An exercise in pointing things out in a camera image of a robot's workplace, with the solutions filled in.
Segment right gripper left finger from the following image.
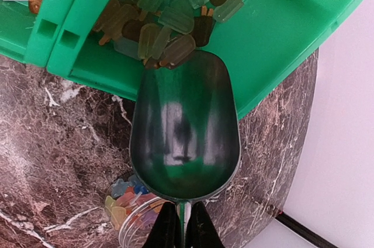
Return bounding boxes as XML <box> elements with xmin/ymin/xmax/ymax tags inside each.
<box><xmin>142</xmin><ymin>202</ymin><xmax>179</xmax><ymax>248</ymax></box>

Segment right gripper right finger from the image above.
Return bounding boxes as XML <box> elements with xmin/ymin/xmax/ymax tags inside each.
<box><xmin>186</xmin><ymin>201</ymin><xmax>224</xmax><ymax>248</ymax></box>

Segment clear plastic container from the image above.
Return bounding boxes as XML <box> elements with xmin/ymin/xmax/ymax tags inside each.
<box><xmin>104</xmin><ymin>172</ymin><xmax>165</xmax><ymax>247</ymax></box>

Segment metal scoop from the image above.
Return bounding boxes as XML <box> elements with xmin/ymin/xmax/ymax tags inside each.
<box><xmin>129</xmin><ymin>50</ymin><xmax>241</xmax><ymax>247</ymax></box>

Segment green three-compartment bin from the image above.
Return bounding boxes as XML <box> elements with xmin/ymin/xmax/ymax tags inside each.
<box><xmin>1</xmin><ymin>0</ymin><xmax>362</xmax><ymax>117</ymax></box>

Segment candies in clear container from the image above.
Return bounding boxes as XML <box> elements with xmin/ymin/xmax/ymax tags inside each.
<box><xmin>104</xmin><ymin>174</ymin><xmax>165</xmax><ymax>231</ymax></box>

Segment green yellow candies pile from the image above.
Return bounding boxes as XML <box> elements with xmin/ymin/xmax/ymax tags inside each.
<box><xmin>92</xmin><ymin>0</ymin><xmax>244</xmax><ymax>70</ymax></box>

